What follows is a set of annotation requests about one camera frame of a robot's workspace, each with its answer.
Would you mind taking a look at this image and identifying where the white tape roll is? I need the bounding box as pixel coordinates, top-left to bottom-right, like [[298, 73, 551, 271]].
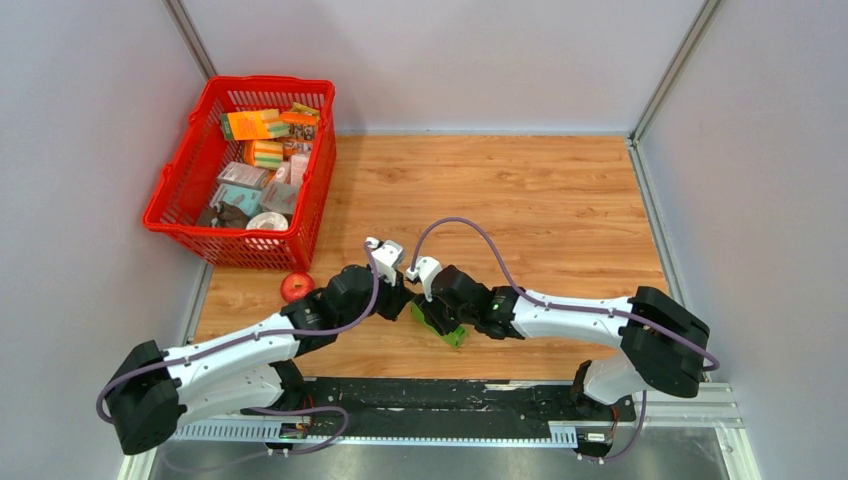
[[246, 211, 289, 231]]

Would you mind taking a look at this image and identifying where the green paper box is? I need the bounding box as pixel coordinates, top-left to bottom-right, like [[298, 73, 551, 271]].
[[410, 294, 468, 348]]

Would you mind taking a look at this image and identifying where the teal small carton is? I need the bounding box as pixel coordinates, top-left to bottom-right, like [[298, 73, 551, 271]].
[[209, 184, 262, 217]]

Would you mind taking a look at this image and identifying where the orange sponge pack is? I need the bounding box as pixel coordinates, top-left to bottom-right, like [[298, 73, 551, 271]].
[[219, 109, 290, 141]]

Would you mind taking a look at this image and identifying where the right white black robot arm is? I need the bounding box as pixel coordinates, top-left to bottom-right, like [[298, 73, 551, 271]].
[[413, 265, 715, 419]]

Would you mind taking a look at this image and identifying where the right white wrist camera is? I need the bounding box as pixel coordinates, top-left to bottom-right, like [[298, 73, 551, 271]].
[[405, 256, 443, 302]]

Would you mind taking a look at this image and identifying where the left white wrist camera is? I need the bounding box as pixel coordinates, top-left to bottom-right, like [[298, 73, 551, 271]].
[[365, 237, 405, 287]]

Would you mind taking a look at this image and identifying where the aluminium frame rail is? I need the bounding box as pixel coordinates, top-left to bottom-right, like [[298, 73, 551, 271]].
[[119, 377, 761, 479]]

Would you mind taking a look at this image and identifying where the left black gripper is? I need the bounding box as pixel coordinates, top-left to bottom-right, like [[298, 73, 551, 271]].
[[338, 263, 415, 330]]

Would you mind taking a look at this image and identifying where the red apple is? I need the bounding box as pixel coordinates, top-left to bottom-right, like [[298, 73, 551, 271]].
[[280, 271, 315, 304]]

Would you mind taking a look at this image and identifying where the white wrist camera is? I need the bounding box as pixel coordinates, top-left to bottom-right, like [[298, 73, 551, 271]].
[[365, 237, 405, 287], [405, 256, 443, 302]]

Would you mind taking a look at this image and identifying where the red plastic basket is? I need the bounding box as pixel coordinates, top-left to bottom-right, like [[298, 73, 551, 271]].
[[142, 75, 337, 270]]

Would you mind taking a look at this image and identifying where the grey pink carton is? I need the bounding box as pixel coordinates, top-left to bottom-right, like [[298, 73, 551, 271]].
[[259, 181, 300, 215]]

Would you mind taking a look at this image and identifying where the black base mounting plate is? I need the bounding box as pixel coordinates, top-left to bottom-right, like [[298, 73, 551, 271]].
[[301, 377, 637, 440]]

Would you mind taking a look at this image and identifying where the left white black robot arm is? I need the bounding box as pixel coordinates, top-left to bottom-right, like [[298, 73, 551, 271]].
[[98, 265, 414, 455]]

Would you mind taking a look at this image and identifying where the grey small carton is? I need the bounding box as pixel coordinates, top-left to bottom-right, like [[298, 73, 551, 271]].
[[216, 161, 271, 190]]

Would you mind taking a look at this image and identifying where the striped sponge stack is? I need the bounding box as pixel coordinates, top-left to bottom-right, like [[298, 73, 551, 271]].
[[242, 140, 285, 170]]

